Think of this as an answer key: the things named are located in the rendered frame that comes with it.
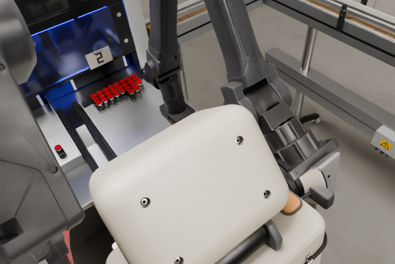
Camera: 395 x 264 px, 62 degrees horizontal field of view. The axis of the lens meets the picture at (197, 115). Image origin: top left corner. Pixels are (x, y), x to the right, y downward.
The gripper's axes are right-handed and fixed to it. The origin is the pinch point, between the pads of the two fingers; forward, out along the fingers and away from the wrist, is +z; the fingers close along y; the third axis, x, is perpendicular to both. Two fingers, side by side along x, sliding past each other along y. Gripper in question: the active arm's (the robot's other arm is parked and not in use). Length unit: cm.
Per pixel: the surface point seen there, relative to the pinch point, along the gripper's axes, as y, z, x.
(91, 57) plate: 35.5, -18.5, 9.5
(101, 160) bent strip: 9.7, 1.3, 24.1
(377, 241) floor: -33, 99, -69
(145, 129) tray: 11.9, 1.0, 7.5
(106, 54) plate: 35.7, -17.2, 4.4
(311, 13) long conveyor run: 20, -2, -82
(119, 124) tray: 19.1, -0.3, 13.2
